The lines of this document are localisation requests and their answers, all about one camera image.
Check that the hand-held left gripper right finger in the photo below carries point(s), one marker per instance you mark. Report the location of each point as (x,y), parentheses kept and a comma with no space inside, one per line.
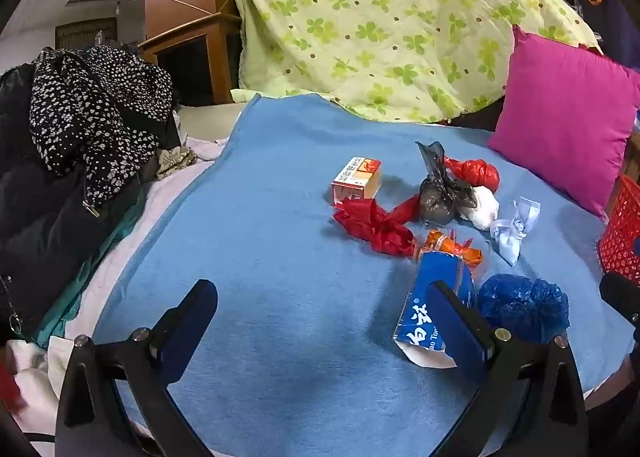
(457,332)

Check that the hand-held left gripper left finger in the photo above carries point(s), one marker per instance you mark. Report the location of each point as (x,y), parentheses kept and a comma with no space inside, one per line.
(192,322)

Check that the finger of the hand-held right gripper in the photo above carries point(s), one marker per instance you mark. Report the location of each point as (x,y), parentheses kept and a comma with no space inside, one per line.
(621,296)

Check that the red plastic mesh basket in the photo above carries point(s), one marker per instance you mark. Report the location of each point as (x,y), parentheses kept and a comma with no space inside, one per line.
(622,232)

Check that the orange knotted snack wrapper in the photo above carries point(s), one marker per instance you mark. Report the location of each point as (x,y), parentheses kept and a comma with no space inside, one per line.
(450,247)

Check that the white knotted plastic wrapper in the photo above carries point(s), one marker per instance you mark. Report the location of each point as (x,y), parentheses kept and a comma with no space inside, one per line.
(507,239)

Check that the black knotted plastic bag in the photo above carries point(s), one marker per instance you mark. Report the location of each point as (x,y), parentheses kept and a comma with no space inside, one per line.
(440,199)

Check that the red balled plastic bag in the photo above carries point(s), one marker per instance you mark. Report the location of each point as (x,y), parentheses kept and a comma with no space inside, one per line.
(477,173)

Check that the blue toothpaste box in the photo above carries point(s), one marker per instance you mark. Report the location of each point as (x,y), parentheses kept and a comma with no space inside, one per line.
(425,307)

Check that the blue balled plastic bag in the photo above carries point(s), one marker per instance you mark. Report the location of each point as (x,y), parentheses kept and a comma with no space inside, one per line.
(525,307)

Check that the blue blanket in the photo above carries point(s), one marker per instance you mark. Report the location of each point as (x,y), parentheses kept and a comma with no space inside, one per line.
(280,247)

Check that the pale pink bed sheet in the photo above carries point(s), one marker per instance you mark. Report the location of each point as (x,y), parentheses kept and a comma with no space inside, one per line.
(160,202)

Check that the white balled plastic bag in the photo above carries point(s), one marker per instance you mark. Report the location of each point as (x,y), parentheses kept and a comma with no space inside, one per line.
(484,209)

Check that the red knotted flat plastic bag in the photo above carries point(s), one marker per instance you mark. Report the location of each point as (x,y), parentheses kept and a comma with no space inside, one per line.
(380,229)

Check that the floral crumpled cloth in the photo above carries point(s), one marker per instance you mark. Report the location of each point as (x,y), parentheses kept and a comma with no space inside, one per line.
(175,162)

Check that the black jacket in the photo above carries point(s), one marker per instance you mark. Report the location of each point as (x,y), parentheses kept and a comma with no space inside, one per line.
(45,237)

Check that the small orange white box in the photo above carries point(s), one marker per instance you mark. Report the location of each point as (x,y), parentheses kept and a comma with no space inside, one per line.
(357,182)

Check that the magenta pillow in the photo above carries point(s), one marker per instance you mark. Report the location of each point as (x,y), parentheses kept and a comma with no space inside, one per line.
(565,117)

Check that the cream pillow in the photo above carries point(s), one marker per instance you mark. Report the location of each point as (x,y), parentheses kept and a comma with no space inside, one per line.
(210,122)

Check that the black white-spotted garment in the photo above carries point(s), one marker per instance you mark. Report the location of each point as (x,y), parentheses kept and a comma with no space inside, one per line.
(95,117)

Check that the dark hanging garment orange collar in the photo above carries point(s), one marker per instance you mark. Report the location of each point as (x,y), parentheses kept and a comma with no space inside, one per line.
(610,12)

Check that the green clover print quilt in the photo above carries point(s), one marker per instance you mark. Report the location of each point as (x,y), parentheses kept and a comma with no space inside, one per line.
(380,17)

